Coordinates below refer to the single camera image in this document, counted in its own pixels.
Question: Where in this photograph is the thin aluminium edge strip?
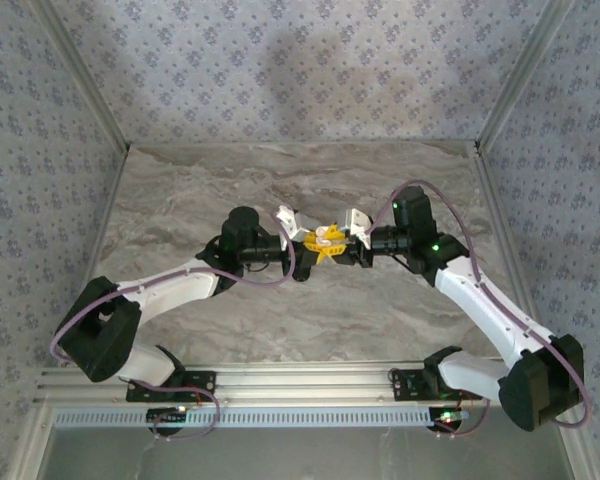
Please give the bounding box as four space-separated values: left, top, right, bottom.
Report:
128 140 477 148

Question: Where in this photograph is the black controller board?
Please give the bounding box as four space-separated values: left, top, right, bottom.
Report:
146 406 189 436
426 407 470 435

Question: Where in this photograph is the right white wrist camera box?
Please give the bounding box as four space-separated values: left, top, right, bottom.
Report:
343 207 375 250

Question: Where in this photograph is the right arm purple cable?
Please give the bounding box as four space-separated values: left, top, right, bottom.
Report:
367 178 594 441

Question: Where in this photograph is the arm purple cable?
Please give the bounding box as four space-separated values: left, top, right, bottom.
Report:
367 178 594 441
49 212 297 444

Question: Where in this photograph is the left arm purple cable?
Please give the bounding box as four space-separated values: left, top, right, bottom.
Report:
49 212 297 444

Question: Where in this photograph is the aluminium side rail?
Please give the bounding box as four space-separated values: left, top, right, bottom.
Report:
57 144 131 369
472 142 554 365

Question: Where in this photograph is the aluminium mounting rail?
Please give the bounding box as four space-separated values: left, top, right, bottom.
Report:
34 364 580 406

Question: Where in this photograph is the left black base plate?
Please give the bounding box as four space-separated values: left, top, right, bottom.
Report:
125 370 217 404

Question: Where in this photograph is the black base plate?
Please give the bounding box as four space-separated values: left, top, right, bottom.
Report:
125 370 217 404
389 368 484 402

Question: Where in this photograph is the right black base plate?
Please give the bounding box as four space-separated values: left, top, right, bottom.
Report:
389 368 484 402

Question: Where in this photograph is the grey slotted cable duct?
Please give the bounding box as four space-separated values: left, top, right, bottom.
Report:
53 405 474 430

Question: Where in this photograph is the aluminium frame post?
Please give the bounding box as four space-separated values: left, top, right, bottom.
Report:
29 0 132 151
474 0 577 151

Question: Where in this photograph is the aluminium frame leg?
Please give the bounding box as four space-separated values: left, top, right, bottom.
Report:
552 402 600 480
9 404 56 480

